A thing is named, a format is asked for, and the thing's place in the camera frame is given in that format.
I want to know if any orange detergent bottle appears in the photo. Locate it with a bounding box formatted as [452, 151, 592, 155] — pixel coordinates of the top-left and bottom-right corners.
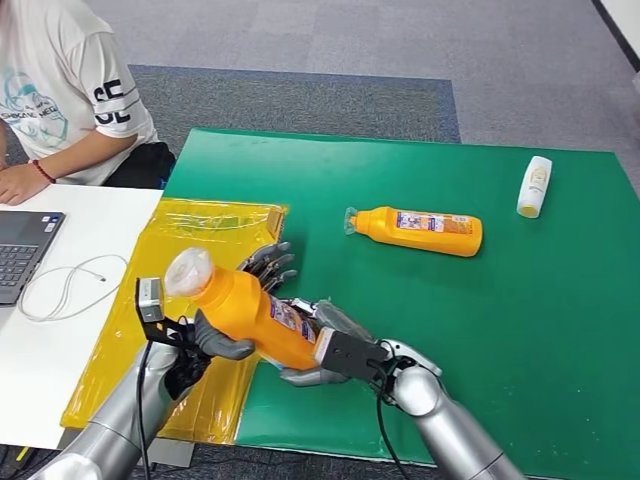
[343, 205, 484, 259]
[164, 247, 321, 372]

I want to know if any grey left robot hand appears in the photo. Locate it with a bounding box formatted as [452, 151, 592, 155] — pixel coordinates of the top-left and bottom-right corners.
[193, 241, 298, 362]

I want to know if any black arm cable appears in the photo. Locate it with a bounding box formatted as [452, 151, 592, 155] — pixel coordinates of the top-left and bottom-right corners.
[374, 376, 412, 480]
[134, 339, 155, 480]

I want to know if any person's left hand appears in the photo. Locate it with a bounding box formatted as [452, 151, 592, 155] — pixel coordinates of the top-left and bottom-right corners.
[0, 162, 51, 207]

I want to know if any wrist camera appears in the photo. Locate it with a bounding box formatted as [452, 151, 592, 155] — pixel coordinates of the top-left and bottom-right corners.
[134, 278, 196, 347]
[313, 326, 389, 384]

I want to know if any yellow film-wrapped cardboard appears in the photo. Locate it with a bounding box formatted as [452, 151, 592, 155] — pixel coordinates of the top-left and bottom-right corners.
[60, 197, 290, 445]

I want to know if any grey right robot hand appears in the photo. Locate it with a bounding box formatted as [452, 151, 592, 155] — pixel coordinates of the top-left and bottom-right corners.
[278, 298, 376, 389]

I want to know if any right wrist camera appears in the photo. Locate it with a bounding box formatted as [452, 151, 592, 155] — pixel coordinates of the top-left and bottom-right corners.
[313, 326, 389, 384]

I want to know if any green table mat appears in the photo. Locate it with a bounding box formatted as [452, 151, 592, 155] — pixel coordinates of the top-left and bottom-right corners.
[162, 127, 640, 480]

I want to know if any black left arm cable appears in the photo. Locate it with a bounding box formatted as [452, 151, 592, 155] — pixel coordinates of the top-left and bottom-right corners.
[134, 339, 155, 480]

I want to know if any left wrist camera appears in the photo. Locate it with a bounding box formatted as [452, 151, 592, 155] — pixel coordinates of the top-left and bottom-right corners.
[134, 278, 196, 347]

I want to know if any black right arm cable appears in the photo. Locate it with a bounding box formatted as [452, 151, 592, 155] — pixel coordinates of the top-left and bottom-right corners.
[374, 376, 412, 480]

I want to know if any red bracelet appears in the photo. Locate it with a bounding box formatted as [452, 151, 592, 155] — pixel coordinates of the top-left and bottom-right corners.
[30, 158, 57, 185]

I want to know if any white cable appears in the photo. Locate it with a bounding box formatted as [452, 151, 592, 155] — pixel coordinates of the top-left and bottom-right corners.
[19, 254, 128, 324]

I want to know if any person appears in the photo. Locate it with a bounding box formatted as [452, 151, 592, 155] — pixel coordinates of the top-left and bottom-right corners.
[0, 0, 176, 207]

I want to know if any white lotion bottle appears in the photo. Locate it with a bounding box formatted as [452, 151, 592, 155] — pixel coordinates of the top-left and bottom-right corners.
[515, 155, 553, 220]

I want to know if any dark grey laptop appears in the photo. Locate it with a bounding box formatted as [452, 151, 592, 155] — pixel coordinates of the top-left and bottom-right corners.
[0, 210, 66, 307]

